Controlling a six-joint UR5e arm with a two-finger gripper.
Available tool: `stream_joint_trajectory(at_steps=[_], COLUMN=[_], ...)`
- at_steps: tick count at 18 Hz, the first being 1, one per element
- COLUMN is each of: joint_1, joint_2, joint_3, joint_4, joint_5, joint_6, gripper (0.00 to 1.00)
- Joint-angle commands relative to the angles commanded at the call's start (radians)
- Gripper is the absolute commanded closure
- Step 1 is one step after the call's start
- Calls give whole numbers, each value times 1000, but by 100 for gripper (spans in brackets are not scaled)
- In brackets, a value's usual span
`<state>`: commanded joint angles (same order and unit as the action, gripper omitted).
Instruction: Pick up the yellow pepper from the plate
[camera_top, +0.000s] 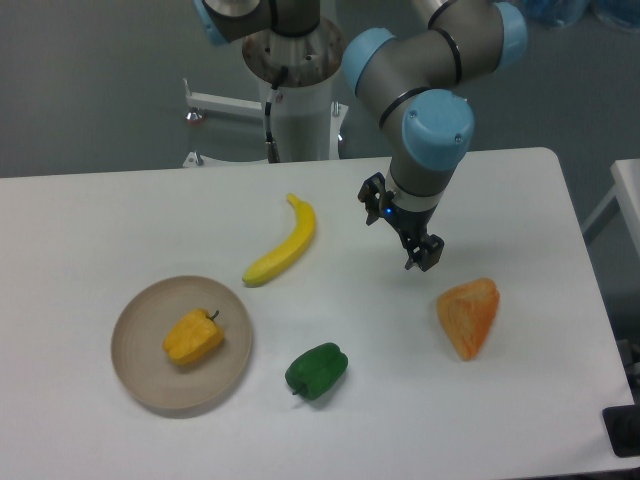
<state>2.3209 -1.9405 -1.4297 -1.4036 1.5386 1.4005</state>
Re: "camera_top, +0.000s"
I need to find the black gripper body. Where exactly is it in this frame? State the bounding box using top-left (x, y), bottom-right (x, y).
top-left (379, 195), bottom-right (436, 250)

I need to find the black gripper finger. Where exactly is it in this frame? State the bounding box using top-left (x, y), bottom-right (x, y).
top-left (357, 172), bottom-right (386, 225)
top-left (403, 234), bottom-right (444, 272)

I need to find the yellow bell pepper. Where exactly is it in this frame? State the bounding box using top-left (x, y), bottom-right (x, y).
top-left (162, 308), bottom-right (225, 366)

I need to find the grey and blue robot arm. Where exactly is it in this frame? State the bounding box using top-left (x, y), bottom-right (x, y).
top-left (194, 1), bottom-right (528, 270)

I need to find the orange pepper slice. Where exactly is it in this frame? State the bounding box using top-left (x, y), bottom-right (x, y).
top-left (436, 278), bottom-right (500, 361)

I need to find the green bell pepper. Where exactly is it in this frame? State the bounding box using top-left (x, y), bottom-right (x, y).
top-left (285, 342), bottom-right (349, 400)

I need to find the beige round plate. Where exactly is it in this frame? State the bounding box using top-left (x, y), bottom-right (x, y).
top-left (111, 276), bottom-right (252, 412)

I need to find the yellow banana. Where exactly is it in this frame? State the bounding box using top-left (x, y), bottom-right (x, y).
top-left (242, 193), bottom-right (317, 288)

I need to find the white side table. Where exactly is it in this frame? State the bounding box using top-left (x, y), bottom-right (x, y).
top-left (580, 158), bottom-right (639, 251)

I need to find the black device at edge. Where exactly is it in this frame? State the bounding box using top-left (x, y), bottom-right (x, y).
top-left (602, 405), bottom-right (640, 458)

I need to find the blue plastic bag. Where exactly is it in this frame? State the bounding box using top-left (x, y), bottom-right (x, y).
top-left (522, 0), bottom-right (639, 33)

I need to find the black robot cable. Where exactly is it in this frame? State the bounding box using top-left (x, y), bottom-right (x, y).
top-left (263, 65), bottom-right (289, 164)

